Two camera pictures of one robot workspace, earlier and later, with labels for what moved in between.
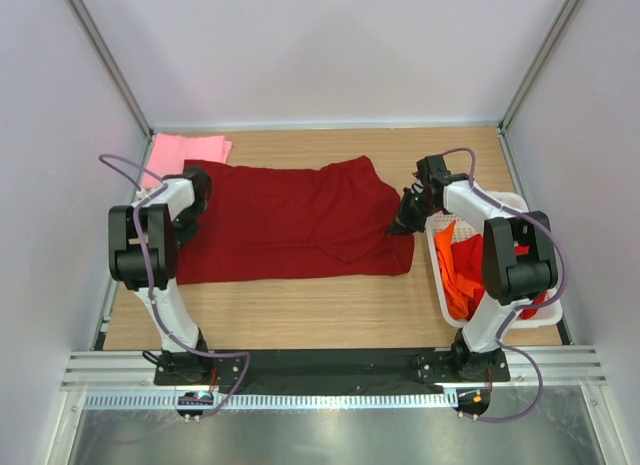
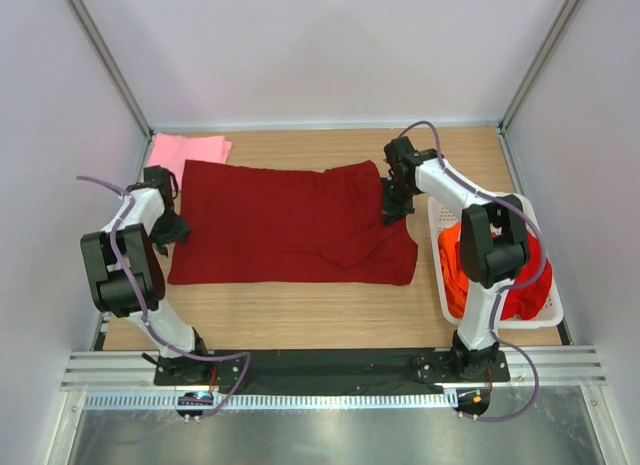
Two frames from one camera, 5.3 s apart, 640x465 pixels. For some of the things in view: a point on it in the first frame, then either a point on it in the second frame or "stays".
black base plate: x=369 y=373 stays
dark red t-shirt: x=275 y=223 stays
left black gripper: x=183 y=237 → x=179 y=232
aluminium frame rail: x=111 y=371 stays
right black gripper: x=404 y=222 → x=393 y=212
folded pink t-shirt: x=168 y=152 stays
